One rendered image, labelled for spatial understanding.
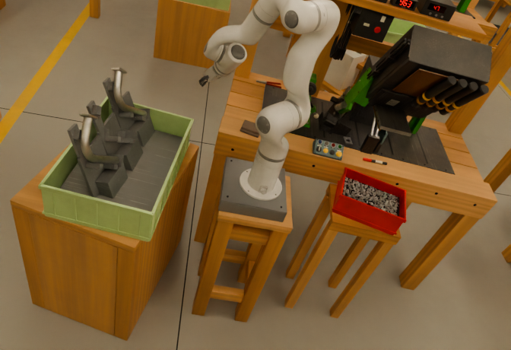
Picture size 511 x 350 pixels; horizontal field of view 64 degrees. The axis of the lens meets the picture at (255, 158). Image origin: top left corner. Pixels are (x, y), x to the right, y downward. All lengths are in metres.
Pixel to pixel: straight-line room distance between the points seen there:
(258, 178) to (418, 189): 0.95
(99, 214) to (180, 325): 0.97
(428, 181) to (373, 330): 0.97
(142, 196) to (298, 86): 0.77
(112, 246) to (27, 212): 0.36
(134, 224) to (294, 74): 0.80
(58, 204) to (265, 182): 0.79
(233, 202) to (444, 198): 1.19
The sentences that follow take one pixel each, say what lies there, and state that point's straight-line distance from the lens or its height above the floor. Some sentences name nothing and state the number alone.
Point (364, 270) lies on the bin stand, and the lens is 2.26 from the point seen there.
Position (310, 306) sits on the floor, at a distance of 2.63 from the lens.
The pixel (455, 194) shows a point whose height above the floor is 0.88.
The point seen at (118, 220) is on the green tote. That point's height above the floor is 0.88.
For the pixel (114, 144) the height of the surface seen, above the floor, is 0.94.
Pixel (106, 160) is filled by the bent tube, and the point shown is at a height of 1.00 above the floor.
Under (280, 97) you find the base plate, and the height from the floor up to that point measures 0.90.
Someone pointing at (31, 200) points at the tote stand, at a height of 0.79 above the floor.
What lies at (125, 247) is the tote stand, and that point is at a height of 0.77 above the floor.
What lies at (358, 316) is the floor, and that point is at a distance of 2.73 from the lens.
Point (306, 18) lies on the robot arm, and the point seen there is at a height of 1.69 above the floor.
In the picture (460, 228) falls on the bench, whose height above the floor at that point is 0.64.
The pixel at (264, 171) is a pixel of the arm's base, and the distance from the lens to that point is 1.67.
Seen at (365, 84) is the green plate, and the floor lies 1.22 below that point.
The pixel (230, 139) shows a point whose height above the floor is 0.87.
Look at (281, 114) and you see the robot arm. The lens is 1.49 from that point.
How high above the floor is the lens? 2.14
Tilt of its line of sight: 40 degrees down
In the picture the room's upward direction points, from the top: 18 degrees clockwise
